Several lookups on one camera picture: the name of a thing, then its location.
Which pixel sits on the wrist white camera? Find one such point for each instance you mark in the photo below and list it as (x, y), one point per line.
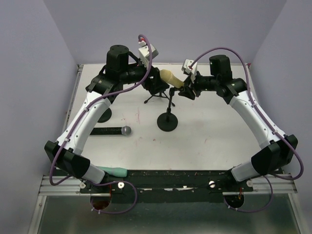
(144, 52)
(189, 68)

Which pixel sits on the black mounting rail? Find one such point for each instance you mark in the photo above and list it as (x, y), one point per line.
(128, 197)

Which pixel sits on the aluminium frame rail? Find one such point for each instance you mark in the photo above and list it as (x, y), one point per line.
(61, 185)

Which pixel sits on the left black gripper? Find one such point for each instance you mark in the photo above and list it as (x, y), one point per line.
(157, 85)

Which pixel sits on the cream microphone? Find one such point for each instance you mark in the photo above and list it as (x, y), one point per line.
(169, 78)

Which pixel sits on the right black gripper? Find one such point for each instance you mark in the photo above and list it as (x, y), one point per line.
(187, 92)

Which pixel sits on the black microphone silver grille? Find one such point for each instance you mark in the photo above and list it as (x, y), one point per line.
(118, 131)

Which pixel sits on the teal microphone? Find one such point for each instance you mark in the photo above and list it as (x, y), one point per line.
(117, 171)

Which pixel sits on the black tripod mic stand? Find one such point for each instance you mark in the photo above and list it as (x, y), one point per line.
(157, 95)

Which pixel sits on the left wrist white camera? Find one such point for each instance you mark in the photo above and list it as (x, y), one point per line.
(144, 52)

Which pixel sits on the black round-base mic stand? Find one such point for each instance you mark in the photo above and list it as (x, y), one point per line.
(105, 116)

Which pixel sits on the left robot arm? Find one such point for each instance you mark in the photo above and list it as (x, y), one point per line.
(122, 67)

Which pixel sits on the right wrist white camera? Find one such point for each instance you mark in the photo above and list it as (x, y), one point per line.
(189, 68)

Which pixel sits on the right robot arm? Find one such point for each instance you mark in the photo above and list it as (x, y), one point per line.
(276, 146)

